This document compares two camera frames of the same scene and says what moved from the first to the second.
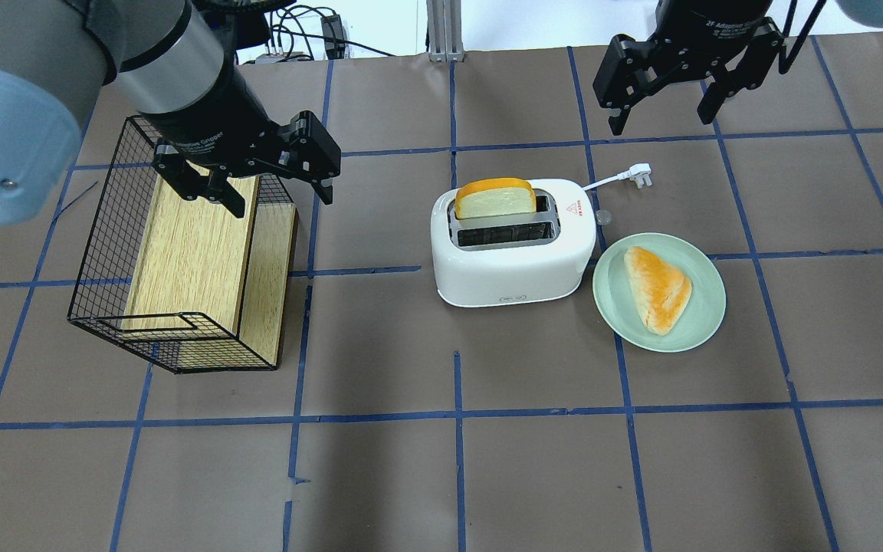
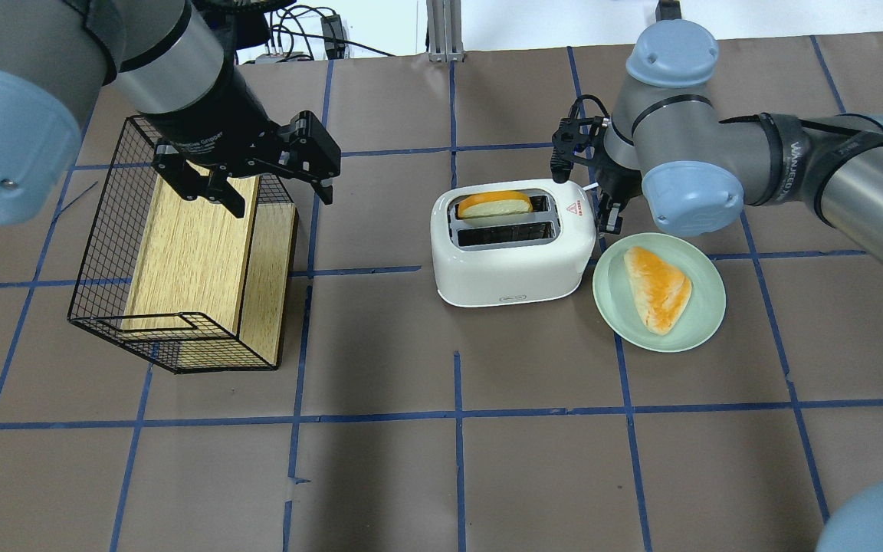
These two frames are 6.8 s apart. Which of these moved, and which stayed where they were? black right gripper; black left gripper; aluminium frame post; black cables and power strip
Moved: black right gripper
Stayed: black cables and power strip; aluminium frame post; black left gripper
